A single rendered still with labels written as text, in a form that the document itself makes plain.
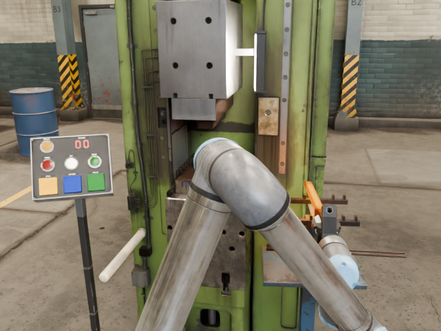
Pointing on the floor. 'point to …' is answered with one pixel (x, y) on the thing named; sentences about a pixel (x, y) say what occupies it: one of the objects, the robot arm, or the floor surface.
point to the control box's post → (87, 262)
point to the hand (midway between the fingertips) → (322, 215)
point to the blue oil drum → (33, 115)
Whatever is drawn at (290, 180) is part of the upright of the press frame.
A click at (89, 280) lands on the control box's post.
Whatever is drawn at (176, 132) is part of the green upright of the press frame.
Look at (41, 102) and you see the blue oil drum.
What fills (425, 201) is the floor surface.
